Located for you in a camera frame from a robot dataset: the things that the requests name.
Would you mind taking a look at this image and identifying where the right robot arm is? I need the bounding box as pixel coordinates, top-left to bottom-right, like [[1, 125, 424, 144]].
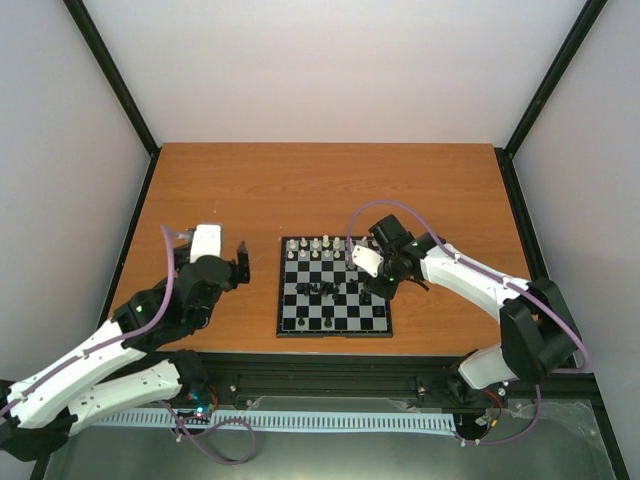
[[350, 215, 584, 390]]

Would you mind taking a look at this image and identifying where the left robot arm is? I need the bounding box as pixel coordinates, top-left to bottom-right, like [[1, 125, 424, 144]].
[[1, 244, 250, 462]]

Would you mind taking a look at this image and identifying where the black and white chessboard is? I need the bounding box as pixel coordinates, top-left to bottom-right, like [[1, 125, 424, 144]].
[[276, 235, 393, 338]]

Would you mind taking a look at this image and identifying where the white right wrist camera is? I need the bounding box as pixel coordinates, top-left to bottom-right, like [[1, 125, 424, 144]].
[[351, 245, 384, 278]]

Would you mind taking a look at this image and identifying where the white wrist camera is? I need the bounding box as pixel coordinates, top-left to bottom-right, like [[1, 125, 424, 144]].
[[189, 224, 223, 263], [351, 245, 384, 278]]

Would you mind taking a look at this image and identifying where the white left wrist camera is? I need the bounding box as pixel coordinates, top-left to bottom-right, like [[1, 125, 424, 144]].
[[189, 224, 223, 263]]

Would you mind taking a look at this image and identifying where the black aluminium frame rail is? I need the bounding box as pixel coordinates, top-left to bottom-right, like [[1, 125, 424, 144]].
[[149, 352, 599, 416]]

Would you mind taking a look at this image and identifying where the white slotted cable duct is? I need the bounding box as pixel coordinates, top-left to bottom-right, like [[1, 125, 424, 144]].
[[97, 407, 456, 435]]

